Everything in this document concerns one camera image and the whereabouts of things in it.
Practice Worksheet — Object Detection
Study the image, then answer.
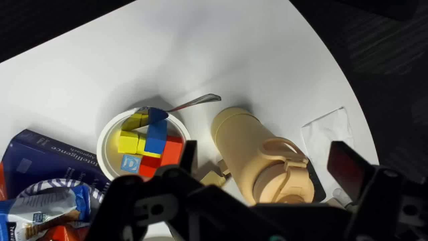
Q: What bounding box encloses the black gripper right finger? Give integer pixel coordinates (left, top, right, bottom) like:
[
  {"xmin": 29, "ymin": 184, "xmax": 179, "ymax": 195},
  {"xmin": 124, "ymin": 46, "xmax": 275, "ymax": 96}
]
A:
[{"xmin": 326, "ymin": 140, "xmax": 428, "ymax": 241}]

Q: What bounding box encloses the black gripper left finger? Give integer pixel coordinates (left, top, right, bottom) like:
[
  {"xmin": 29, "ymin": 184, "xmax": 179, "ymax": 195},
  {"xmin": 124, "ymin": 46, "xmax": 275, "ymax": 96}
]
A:
[{"xmin": 85, "ymin": 139, "xmax": 206, "ymax": 241}]

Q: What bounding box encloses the silver metal spoon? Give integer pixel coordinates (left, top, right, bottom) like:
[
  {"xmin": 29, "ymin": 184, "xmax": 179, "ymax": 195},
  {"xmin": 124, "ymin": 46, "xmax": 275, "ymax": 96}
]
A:
[{"xmin": 166, "ymin": 92, "xmax": 223, "ymax": 113}]

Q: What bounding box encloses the white round bowl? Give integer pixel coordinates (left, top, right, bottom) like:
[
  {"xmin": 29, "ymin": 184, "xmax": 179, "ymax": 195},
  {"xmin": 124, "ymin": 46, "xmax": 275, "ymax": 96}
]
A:
[{"xmin": 95, "ymin": 105, "xmax": 192, "ymax": 182}]

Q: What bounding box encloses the red toy block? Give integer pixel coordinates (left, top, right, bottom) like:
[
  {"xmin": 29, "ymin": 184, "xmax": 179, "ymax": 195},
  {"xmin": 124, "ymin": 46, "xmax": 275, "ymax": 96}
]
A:
[
  {"xmin": 159, "ymin": 135, "xmax": 184, "ymax": 167},
  {"xmin": 137, "ymin": 155, "xmax": 163, "ymax": 179}
]

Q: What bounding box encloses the light blue toy block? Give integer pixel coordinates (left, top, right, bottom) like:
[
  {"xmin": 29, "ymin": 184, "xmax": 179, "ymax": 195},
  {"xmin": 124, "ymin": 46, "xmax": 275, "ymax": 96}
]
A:
[{"xmin": 120, "ymin": 152, "xmax": 143, "ymax": 174}]

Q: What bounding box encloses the yellow toy block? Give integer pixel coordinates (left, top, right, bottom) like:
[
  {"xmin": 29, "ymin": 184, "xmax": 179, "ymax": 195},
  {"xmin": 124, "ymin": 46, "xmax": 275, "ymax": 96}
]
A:
[
  {"xmin": 116, "ymin": 129, "xmax": 140, "ymax": 155},
  {"xmin": 120, "ymin": 111, "xmax": 151, "ymax": 132}
]

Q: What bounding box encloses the red orange snack bag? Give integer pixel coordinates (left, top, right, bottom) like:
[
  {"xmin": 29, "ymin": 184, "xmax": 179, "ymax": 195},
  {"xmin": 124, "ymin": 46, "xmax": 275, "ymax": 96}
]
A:
[{"xmin": 44, "ymin": 225, "xmax": 91, "ymax": 241}]

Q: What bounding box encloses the open tan cardboard box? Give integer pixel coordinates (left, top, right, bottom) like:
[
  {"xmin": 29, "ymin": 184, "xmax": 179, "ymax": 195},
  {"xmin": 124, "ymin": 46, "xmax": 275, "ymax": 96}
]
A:
[{"xmin": 195, "ymin": 158, "xmax": 232, "ymax": 187}]

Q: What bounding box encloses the blue white snack bag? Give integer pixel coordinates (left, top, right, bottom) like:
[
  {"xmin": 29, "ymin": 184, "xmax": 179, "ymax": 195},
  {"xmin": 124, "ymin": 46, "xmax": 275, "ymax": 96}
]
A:
[{"xmin": 0, "ymin": 178, "xmax": 105, "ymax": 241}]

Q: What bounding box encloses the white paper napkin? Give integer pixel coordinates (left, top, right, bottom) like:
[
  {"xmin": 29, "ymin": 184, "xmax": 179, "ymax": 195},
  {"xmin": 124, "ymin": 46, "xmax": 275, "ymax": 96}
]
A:
[{"xmin": 301, "ymin": 105, "xmax": 354, "ymax": 163}]

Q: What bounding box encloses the navy blue box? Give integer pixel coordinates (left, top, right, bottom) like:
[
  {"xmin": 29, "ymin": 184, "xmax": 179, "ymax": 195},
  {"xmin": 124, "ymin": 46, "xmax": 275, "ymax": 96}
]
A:
[{"xmin": 0, "ymin": 128, "xmax": 111, "ymax": 199}]

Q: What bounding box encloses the beige insulated water bottle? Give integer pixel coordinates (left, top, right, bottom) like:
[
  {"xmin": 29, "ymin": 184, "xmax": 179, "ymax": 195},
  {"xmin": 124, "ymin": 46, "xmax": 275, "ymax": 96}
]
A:
[{"xmin": 210, "ymin": 105, "xmax": 315, "ymax": 206}]

